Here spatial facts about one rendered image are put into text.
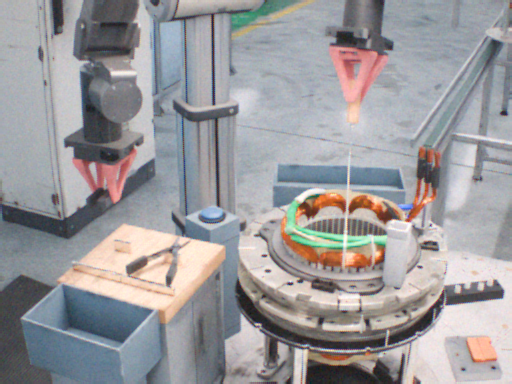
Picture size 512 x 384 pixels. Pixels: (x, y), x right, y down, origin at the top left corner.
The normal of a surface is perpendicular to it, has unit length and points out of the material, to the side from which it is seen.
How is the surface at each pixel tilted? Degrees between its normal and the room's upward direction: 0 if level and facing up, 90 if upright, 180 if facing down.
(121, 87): 91
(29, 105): 90
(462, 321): 0
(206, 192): 90
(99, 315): 90
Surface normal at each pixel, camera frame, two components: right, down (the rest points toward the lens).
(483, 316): 0.00, -0.90
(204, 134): 0.47, 0.39
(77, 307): -0.39, 0.40
